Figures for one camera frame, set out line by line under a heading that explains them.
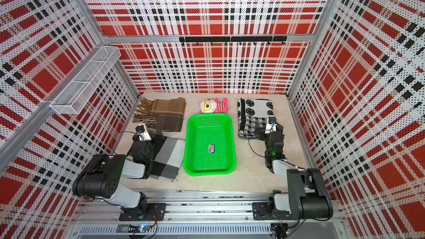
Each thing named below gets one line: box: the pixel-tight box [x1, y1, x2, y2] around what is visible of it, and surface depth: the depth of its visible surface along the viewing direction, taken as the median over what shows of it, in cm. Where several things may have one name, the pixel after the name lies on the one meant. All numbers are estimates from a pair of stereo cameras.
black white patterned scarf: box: [237, 97, 274, 140], surface depth 107 cm
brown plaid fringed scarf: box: [131, 97, 186, 133], surface depth 110 cm
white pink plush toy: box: [199, 97, 229, 114], surface depth 110 cm
